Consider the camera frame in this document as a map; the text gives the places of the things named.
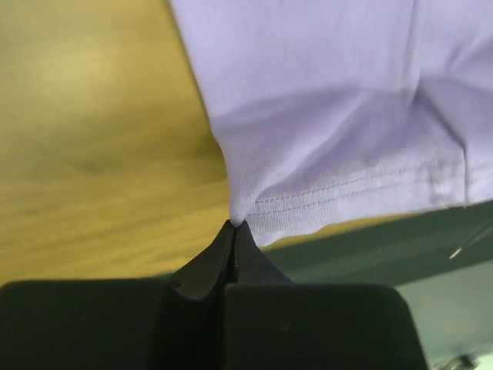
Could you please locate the purple t shirt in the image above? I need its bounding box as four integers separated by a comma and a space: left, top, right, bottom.
171, 0, 492, 247

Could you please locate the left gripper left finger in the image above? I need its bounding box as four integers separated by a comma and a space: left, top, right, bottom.
1, 223, 235, 369

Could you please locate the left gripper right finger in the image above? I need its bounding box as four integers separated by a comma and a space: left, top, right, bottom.
225, 222, 428, 369

